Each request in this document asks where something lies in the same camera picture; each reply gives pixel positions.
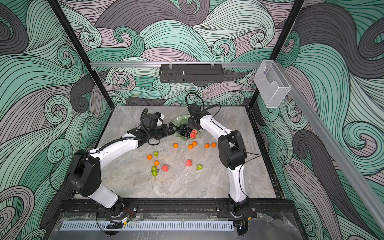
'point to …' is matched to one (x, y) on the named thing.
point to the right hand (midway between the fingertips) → (193, 124)
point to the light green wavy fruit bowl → (182, 120)
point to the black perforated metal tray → (191, 73)
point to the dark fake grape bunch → (185, 131)
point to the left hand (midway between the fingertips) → (174, 129)
